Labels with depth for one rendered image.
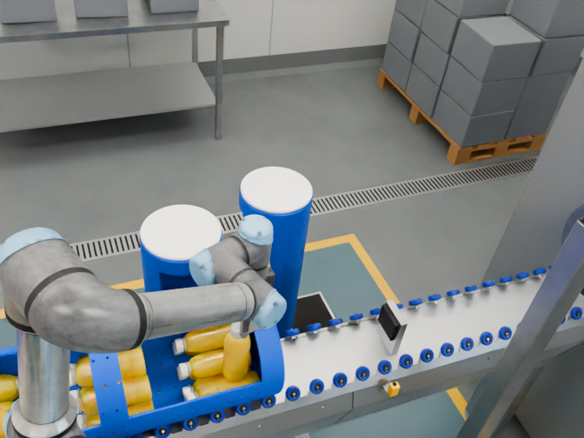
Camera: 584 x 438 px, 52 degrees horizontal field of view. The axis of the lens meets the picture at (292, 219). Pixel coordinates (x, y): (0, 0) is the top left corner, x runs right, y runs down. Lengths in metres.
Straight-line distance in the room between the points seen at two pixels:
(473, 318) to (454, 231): 1.82
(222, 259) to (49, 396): 0.40
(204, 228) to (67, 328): 1.26
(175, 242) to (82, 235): 1.65
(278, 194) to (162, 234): 0.47
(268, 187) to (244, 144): 2.05
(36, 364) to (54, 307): 0.22
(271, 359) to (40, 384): 0.64
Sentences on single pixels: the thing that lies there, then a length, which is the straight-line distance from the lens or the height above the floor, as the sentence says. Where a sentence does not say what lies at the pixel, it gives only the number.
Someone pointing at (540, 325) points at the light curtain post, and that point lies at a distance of 1.56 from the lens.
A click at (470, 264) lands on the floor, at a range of 3.75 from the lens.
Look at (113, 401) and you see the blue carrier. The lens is 1.54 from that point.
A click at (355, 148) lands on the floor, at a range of 4.44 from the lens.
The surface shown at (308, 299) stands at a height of 0.15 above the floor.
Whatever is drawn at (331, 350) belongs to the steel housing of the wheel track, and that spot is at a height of 0.93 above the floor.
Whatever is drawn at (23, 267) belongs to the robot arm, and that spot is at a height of 1.80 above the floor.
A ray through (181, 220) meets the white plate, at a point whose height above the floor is 1.04.
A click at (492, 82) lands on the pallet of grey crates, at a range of 4.25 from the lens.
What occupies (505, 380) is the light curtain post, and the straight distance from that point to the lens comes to 1.73.
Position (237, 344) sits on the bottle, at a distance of 1.54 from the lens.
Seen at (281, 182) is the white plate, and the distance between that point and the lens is 2.33.
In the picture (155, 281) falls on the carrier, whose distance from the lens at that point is 2.13.
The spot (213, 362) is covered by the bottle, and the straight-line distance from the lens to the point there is 1.68.
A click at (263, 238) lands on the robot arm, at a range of 1.26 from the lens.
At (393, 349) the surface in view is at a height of 0.96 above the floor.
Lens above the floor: 2.48
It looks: 42 degrees down
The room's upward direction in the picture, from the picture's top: 7 degrees clockwise
